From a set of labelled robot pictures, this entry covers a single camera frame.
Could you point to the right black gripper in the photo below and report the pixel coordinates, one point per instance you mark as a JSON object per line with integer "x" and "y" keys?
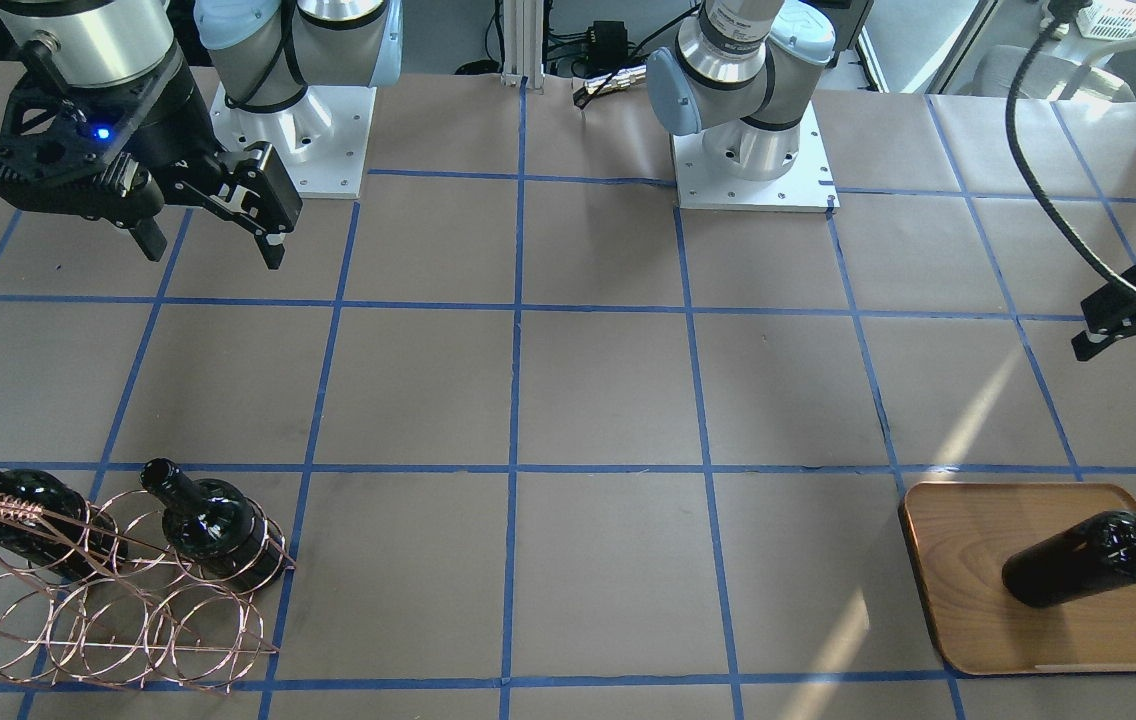
{"x": 180, "y": 127}

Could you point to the dark wine bottle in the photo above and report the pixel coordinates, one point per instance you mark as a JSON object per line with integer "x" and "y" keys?
{"x": 1095, "y": 556}
{"x": 48, "y": 527}
{"x": 210, "y": 524}

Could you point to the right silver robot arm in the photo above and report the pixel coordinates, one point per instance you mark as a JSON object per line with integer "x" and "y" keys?
{"x": 267, "y": 53}

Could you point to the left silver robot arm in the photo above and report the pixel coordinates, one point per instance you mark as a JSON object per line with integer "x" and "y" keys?
{"x": 743, "y": 72}

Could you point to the wooden tray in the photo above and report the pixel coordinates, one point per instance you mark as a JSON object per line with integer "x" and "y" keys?
{"x": 960, "y": 534}

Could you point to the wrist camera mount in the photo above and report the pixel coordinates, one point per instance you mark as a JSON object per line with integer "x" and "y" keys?
{"x": 65, "y": 153}

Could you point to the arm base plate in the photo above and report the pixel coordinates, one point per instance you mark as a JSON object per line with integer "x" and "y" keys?
{"x": 322, "y": 140}
{"x": 737, "y": 167}

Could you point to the aluminium frame post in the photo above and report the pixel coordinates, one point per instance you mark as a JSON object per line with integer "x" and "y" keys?
{"x": 522, "y": 40}

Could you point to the copper wire bottle basket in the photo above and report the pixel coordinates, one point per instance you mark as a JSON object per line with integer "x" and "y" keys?
{"x": 147, "y": 619}

